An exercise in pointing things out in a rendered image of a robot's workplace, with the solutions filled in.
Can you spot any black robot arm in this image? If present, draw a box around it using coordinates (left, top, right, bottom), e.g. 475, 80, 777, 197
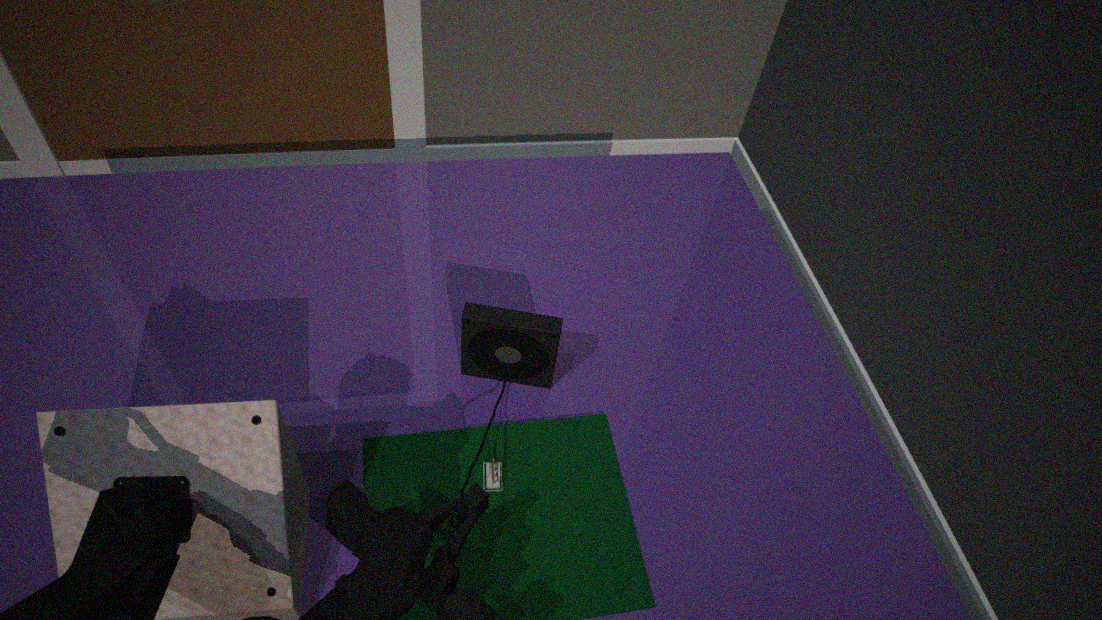
0, 476, 433, 620

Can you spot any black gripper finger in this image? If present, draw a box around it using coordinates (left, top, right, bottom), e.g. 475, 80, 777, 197
409, 498, 460, 533
431, 513, 477, 595

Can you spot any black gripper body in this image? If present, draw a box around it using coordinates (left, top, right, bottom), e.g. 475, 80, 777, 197
323, 481, 496, 620

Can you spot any green flat board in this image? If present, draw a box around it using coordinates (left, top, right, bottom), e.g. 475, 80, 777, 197
363, 414, 655, 620

